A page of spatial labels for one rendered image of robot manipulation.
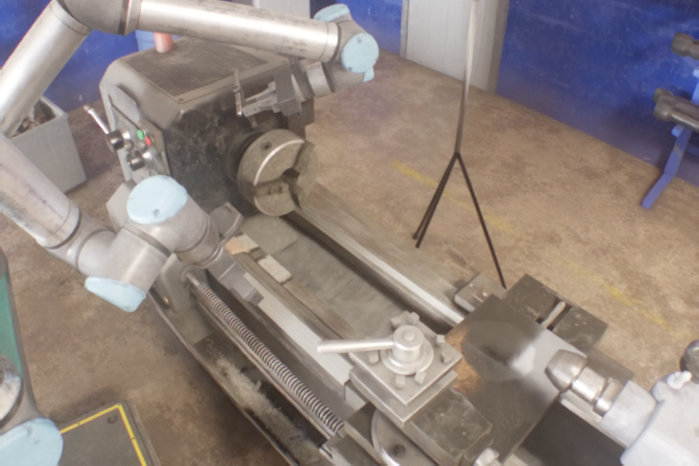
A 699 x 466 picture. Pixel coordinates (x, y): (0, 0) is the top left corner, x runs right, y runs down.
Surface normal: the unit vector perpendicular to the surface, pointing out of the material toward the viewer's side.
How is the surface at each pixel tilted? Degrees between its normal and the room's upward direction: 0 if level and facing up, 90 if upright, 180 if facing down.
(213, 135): 90
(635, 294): 0
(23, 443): 95
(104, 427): 0
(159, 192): 19
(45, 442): 95
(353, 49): 92
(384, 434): 0
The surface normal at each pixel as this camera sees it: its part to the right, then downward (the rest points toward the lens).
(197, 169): 0.69, 0.45
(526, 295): 0.00, -0.78
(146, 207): -0.17, -0.56
